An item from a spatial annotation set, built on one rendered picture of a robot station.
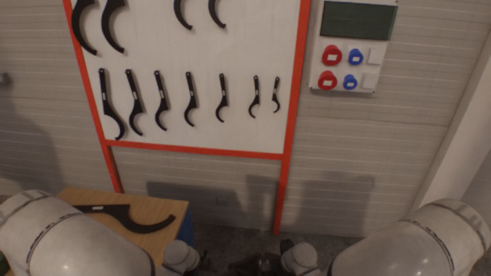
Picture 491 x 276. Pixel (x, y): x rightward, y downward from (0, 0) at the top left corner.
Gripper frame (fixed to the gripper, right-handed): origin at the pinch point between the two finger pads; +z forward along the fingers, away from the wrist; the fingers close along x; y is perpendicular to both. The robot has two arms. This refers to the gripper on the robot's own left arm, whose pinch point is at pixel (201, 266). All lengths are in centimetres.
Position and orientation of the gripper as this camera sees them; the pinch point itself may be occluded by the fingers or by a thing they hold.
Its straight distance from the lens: 130.0
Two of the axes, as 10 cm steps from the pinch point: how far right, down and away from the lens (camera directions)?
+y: 1.2, -7.8, 6.2
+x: -9.8, 0.0, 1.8
